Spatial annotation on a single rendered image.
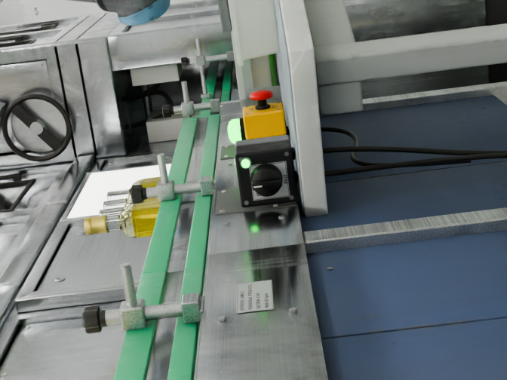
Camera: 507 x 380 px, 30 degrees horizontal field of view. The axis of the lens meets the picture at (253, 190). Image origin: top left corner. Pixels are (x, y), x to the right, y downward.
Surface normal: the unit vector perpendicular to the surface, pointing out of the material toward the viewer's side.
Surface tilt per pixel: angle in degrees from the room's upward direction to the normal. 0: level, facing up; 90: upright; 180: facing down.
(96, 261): 91
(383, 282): 90
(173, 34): 90
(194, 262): 90
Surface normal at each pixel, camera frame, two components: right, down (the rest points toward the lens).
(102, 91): 0.01, 0.29
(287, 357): -0.12, -0.95
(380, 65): 0.05, 0.59
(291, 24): -0.11, -0.80
